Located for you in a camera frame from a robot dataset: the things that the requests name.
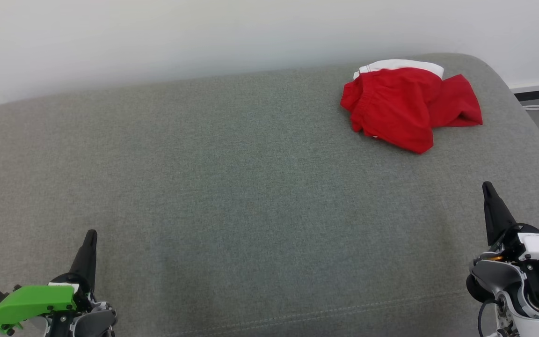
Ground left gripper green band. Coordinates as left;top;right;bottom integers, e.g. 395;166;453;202
0;229;98;334

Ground red shorts with white stripe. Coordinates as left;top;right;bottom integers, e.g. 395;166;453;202
340;67;484;155

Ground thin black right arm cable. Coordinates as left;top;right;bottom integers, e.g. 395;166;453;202
478;300;506;337

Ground grey fabric sofa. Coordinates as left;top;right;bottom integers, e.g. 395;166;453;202
0;52;539;337

